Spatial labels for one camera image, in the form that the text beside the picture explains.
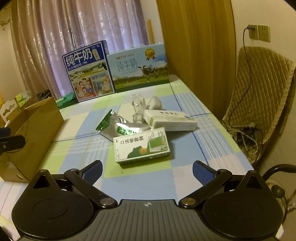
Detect silver green foil bag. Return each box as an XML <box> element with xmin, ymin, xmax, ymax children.
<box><xmin>96</xmin><ymin>109</ymin><xmax>151</xmax><ymax>141</ymax></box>

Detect white power adapter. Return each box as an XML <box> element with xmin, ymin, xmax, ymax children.
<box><xmin>146</xmin><ymin>96</ymin><xmax>162</xmax><ymax>110</ymax></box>

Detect clear plastic packaged rack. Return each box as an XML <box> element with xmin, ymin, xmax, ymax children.
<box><xmin>130</xmin><ymin>94</ymin><xmax>146</xmax><ymax>123</ymax></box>

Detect green white medicine box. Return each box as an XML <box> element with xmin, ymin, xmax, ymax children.
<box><xmin>113</xmin><ymin>128</ymin><xmax>171</xmax><ymax>165</ymax></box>

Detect white long medicine box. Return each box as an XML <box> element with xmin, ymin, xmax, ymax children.
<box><xmin>144</xmin><ymin>109</ymin><xmax>198</xmax><ymax>132</ymax></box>

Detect brown cardboard box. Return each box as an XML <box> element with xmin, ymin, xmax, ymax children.
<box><xmin>1</xmin><ymin>97</ymin><xmax>64</xmax><ymax>183</ymax></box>

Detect green flat box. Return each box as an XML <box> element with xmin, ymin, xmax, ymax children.
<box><xmin>56</xmin><ymin>92</ymin><xmax>78</xmax><ymax>109</ymax></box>

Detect green tissue packs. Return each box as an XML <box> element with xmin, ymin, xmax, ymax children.
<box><xmin>15</xmin><ymin>91</ymin><xmax>33</xmax><ymax>107</ymax></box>

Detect dark blue milk carton box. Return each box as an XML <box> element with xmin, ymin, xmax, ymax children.
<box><xmin>62</xmin><ymin>40</ymin><xmax>115</xmax><ymax>102</ymax></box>

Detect quilted tan chair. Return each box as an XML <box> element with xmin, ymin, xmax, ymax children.
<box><xmin>223</xmin><ymin>46</ymin><xmax>295</xmax><ymax>164</ymax></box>

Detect light blue milk box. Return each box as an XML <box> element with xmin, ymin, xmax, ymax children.
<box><xmin>107</xmin><ymin>43</ymin><xmax>169</xmax><ymax>92</ymax></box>

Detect yellow brown curtain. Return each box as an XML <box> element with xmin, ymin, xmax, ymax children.
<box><xmin>157</xmin><ymin>1</ymin><xmax>236</xmax><ymax>120</ymax></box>

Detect purple sheer curtain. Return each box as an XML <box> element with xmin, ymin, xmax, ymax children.
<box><xmin>10</xmin><ymin>1</ymin><xmax>148</xmax><ymax>98</ymax></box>

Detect wall power socket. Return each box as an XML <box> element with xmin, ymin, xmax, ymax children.
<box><xmin>247</xmin><ymin>25</ymin><xmax>259</xmax><ymax>40</ymax></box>

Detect black charger cable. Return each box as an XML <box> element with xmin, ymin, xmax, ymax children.
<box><xmin>227</xmin><ymin>26</ymin><xmax>255</xmax><ymax>127</ymax></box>

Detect wall switch plate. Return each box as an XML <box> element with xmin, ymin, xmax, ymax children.
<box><xmin>258</xmin><ymin>25</ymin><xmax>270</xmax><ymax>42</ymax></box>

